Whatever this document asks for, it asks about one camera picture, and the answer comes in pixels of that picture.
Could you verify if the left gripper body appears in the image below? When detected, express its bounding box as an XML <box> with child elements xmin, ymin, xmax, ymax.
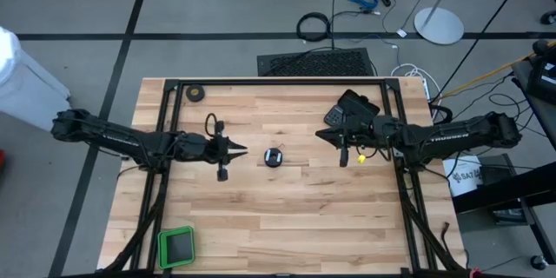
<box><xmin>186</xmin><ymin>120</ymin><xmax>232</xmax><ymax>182</ymax></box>

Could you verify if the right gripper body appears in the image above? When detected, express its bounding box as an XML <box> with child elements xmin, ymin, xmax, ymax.
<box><xmin>336</xmin><ymin>114</ymin><xmax>394</xmax><ymax>169</ymax></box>

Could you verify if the black slab-shaped device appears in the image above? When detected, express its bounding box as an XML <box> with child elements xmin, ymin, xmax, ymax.
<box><xmin>337</xmin><ymin>89</ymin><xmax>381</xmax><ymax>125</ymax></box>

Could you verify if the black tape roll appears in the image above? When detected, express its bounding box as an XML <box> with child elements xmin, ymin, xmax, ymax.
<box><xmin>185</xmin><ymin>83</ymin><xmax>206</xmax><ymax>103</ymax></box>

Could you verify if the black perforated floor mat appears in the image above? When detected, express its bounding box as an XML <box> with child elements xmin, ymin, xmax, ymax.
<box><xmin>255</xmin><ymin>47</ymin><xmax>377</xmax><ymax>77</ymax></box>

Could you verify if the white power strip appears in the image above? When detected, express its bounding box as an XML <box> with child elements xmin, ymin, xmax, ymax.
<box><xmin>420</xmin><ymin>76</ymin><xmax>434</xmax><ymax>102</ymax></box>

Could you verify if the green-framed black tray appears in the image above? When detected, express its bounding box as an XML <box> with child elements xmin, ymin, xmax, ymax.
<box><xmin>156</xmin><ymin>225</ymin><xmax>196</xmax><ymax>270</ymax></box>

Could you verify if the silver round-base stand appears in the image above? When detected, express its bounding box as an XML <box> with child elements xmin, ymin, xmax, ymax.
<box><xmin>413</xmin><ymin>0</ymin><xmax>466</xmax><ymax>46</ymax></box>

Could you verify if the dark grey box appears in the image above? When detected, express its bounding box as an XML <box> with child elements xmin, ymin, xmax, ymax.
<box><xmin>479</xmin><ymin>153</ymin><xmax>519</xmax><ymax>187</ymax></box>

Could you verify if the black diagonal beam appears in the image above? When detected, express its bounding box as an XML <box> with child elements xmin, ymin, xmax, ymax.
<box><xmin>451</xmin><ymin>161</ymin><xmax>556</xmax><ymax>215</ymax></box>

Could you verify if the grey work table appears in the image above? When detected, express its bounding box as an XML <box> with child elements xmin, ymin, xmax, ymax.
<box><xmin>511</xmin><ymin>58</ymin><xmax>556</xmax><ymax>151</ymax></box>

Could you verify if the white plastic bin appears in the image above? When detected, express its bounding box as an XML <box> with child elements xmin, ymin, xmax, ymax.
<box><xmin>0</xmin><ymin>25</ymin><xmax>72</xmax><ymax>133</ymax></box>

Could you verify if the thin black diagonal pole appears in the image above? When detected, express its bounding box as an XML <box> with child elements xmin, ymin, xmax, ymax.
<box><xmin>429</xmin><ymin>0</ymin><xmax>534</xmax><ymax>104</ymax></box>

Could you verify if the black device with label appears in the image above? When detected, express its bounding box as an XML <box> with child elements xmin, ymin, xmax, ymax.
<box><xmin>526</xmin><ymin>38</ymin><xmax>556</xmax><ymax>106</ymax></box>

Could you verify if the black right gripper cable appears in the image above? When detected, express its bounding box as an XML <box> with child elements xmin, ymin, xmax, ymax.
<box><xmin>352</xmin><ymin>141</ymin><xmax>394</xmax><ymax>163</ymax></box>

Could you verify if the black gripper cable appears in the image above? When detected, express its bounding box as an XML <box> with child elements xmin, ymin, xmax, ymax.
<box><xmin>204</xmin><ymin>112</ymin><xmax>220</xmax><ymax>138</ymax></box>
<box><xmin>352</xmin><ymin>141</ymin><xmax>394</xmax><ymax>163</ymax></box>

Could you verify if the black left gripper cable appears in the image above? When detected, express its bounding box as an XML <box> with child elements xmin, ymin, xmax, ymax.
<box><xmin>204</xmin><ymin>112</ymin><xmax>220</xmax><ymax>138</ymax></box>

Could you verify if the black aluminium table frame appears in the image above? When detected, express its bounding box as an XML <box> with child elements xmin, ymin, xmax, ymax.
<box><xmin>97</xmin><ymin>76</ymin><xmax>468</xmax><ymax>278</ymax></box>

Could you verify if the white cable bundle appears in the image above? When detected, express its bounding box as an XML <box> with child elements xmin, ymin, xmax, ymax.
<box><xmin>389</xmin><ymin>63</ymin><xmax>440</xmax><ymax>96</ymax></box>

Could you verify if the coiled black cable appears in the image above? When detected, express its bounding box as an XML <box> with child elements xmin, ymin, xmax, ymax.
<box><xmin>295</xmin><ymin>11</ymin><xmax>333</xmax><ymax>43</ymax></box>

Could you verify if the brown strap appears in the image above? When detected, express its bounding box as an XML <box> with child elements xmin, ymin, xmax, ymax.
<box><xmin>439</xmin><ymin>221</ymin><xmax>453</xmax><ymax>255</ymax></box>

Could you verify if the yellow floor cable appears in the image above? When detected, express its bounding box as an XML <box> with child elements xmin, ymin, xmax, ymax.
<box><xmin>440</xmin><ymin>41</ymin><xmax>556</xmax><ymax>99</ymax></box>

